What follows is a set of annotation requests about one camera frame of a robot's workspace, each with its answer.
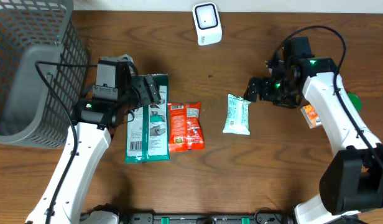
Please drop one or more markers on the orange white small packet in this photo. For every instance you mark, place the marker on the orange white small packet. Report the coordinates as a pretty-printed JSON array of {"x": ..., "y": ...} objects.
[{"x": 311, "y": 116}]

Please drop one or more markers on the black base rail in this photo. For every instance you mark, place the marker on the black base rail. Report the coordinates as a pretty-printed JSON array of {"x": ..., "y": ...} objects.
[{"x": 191, "y": 217}]

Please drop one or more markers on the teal white snack packet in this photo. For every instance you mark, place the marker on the teal white snack packet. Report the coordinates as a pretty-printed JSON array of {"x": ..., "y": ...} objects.
[{"x": 237, "y": 121}]

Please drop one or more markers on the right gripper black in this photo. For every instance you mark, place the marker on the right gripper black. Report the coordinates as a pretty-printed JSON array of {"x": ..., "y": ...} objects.
[{"x": 267, "y": 93}]

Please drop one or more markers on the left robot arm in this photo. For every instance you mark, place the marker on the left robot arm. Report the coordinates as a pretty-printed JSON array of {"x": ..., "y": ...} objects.
[{"x": 88, "y": 138}]

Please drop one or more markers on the green-lid white jar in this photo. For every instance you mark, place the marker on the green-lid white jar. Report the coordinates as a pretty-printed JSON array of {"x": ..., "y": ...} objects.
[{"x": 355, "y": 100}]

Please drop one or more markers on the white barcode scanner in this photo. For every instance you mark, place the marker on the white barcode scanner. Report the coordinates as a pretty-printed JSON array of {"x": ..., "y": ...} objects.
[{"x": 207, "y": 23}]

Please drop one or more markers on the grey plastic mesh basket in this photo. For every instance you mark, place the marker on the grey plastic mesh basket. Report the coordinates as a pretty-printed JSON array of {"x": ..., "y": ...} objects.
[{"x": 38, "y": 36}]

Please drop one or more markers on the green white snack bag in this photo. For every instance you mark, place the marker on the green white snack bag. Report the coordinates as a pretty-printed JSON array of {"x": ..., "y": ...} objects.
[{"x": 147, "y": 128}]

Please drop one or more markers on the red snack packet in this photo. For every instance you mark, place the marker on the red snack packet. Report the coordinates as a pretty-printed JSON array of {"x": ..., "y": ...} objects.
[{"x": 185, "y": 130}]

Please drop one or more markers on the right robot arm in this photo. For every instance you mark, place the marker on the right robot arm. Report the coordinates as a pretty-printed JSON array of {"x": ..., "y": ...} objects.
[{"x": 353, "y": 182}]

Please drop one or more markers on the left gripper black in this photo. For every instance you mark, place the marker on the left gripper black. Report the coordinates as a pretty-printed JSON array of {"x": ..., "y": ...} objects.
[{"x": 143, "y": 86}]

